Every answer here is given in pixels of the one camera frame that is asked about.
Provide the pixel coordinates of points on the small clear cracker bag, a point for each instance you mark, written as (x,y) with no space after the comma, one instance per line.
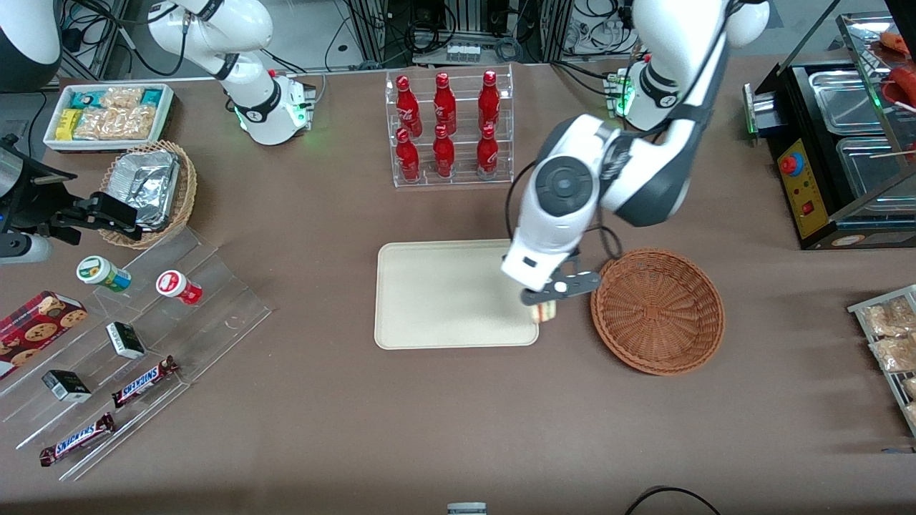
(122,98)

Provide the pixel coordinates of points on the yellow snack packet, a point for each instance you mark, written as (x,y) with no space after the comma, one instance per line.
(68,124)

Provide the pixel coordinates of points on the snickers chocolate bar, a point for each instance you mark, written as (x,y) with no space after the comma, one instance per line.
(143,381)
(77,439)

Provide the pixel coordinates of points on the light wicker basket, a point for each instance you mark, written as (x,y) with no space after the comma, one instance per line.
(186,193)

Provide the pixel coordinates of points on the orange food piece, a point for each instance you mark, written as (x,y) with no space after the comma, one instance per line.
(893,39)

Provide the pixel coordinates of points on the cream plastic tray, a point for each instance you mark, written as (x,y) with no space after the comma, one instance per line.
(444,297)

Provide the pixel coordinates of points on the aluminium frame rack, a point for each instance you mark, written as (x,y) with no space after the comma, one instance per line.
(465,21)

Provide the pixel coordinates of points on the red chocolate cookie box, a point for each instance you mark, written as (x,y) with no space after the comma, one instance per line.
(36,329)

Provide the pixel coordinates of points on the green lid cup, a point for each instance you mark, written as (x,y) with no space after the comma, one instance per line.
(100,272)

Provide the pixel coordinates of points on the triangular sandwich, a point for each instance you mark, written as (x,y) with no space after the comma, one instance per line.
(547,312)

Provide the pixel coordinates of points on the black food warmer appliance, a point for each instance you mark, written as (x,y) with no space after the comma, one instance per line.
(801,186)

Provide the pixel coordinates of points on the clear bagged pastry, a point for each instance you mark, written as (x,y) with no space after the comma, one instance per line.
(894,354)
(887,318)

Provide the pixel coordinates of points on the red lid cup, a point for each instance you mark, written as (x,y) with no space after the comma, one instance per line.
(175,286)

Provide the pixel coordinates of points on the clear acrylic bottle rack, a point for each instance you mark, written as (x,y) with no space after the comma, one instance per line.
(465,175)

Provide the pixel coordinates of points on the large clear cracker bag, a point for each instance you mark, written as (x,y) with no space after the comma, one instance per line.
(118,123)

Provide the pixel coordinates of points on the clear acrylic stepped stand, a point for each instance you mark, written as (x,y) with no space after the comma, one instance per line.
(215,307)

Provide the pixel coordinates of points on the white rectangular snack bin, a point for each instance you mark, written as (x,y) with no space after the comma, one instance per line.
(54,144)

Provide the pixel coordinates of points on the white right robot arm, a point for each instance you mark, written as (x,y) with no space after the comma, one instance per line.
(265,107)

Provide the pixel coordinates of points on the round brown wicker basket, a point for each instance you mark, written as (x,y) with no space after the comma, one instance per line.
(658,315)

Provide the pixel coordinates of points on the white power strip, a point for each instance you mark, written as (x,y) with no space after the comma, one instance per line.
(463,53)

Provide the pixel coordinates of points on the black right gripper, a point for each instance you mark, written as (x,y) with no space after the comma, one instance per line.
(34,202)

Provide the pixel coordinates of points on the small black box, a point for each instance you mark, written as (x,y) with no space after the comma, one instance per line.
(125,340)
(66,386)

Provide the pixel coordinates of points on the teal snack packet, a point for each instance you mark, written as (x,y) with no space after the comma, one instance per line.
(152,96)
(86,99)

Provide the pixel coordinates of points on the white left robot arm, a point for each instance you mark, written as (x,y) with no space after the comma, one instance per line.
(644,179)

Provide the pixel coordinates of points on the steel warmer pan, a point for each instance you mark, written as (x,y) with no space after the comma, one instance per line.
(866,168)
(844,100)

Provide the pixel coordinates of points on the red cola bottle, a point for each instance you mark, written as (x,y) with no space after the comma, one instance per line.
(487,154)
(489,104)
(407,159)
(444,106)
(443,156)
(406,107)

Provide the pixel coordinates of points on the aluminium foil container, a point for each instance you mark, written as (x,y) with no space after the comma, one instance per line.
(147,182)

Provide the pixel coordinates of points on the red sausage food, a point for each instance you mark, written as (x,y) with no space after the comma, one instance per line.
(905,82)

